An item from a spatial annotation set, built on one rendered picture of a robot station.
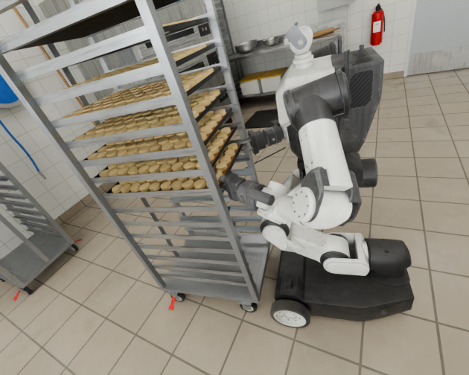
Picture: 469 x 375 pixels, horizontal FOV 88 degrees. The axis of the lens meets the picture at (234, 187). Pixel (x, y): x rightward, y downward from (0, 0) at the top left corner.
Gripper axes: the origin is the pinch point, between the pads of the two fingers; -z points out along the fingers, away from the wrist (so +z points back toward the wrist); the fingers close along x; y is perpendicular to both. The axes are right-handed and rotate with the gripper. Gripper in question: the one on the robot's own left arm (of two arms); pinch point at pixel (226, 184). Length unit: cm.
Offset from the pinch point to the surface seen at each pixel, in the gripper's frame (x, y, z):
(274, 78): -43, -288, -210
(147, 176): 9.4, 19.5, -23.9
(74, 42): 75, -44, -266
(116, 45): 54, 12, -12
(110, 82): 45, 17, -19
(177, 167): 10.2, 9.6, -15.0
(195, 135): 25.2, 7.2, 3.4
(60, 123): 36, 33, -47
